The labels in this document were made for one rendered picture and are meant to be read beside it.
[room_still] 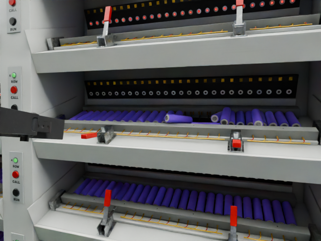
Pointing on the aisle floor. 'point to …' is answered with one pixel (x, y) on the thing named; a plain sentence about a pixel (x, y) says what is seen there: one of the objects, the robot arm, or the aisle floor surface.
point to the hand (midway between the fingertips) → (34, 127)
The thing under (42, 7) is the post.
